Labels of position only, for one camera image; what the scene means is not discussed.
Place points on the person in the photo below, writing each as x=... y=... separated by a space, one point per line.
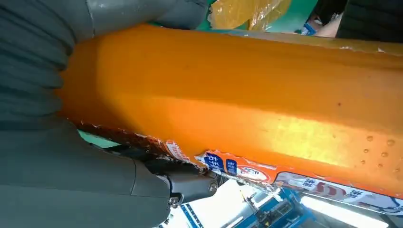
x=368 y=19

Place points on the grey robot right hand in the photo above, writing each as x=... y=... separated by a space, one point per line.
x=63 y=176

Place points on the yellow plastic sheet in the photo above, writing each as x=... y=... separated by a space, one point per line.
x=239 y=14

